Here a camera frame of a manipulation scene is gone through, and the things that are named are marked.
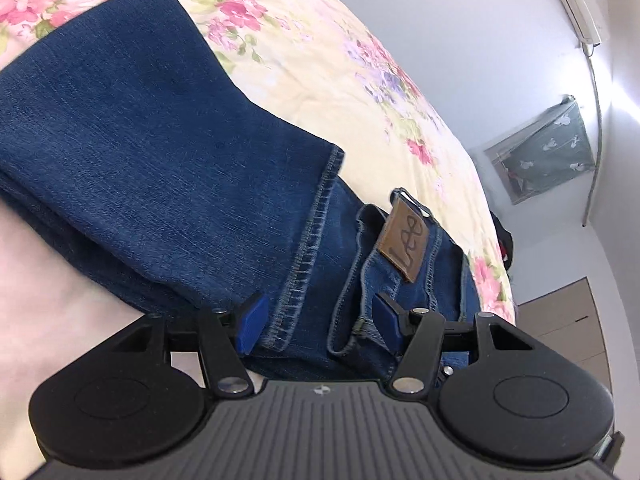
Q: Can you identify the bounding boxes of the grey printed window curtain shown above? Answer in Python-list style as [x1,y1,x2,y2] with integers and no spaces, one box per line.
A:
[482,94,599,206]

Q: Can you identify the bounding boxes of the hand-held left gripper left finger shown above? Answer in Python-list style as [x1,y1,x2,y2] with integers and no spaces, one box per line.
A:
[117,294,268,397]

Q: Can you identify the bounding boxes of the white air conditioner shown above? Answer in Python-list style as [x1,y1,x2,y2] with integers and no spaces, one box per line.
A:
[537,0,615,47]

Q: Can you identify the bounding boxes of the blue denim pants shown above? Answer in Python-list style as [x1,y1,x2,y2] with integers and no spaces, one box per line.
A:
[0,0,477,385]

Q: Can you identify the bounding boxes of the wooden wardrobe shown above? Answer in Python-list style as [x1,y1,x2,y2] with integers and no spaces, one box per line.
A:
[515,276,615,392]

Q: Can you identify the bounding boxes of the grey wall pipe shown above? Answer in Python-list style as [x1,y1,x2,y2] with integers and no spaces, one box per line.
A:
[580,42,604,229]

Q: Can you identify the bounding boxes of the pile of mixed clothes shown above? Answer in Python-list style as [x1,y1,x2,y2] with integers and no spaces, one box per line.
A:
[490,210,516,275]

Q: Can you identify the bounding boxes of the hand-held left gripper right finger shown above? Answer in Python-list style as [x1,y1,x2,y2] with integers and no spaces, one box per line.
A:
[374,292,540,396]

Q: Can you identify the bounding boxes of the floral bed blanket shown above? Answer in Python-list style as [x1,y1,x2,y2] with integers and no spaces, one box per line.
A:
[0,0,518,466]

